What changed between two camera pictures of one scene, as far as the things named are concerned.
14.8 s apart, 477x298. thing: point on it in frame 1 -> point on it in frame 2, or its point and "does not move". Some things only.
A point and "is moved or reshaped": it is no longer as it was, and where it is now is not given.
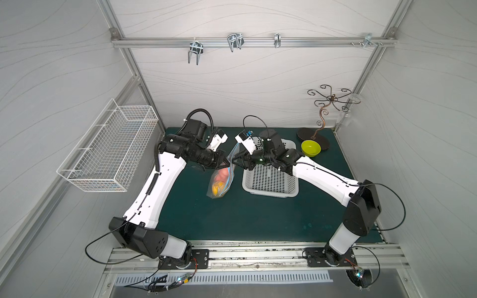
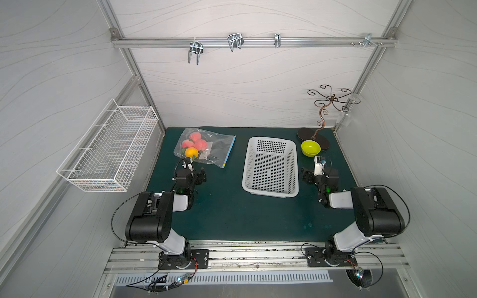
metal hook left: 195,46 does not move
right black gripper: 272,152 -> 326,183
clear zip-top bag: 222,180 is moved or reshaped
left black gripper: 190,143 -> 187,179
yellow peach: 218,187 is moved or reshaped
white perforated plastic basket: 269,180 does not move
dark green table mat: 316,213 does not move
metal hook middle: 235,40 does not move
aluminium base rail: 382,259 does not move
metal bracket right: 367,41 does not move
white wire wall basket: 109,154 does not move
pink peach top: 222,175 is moved or reshaped
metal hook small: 277,40 does not move
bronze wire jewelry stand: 307,134 does not move
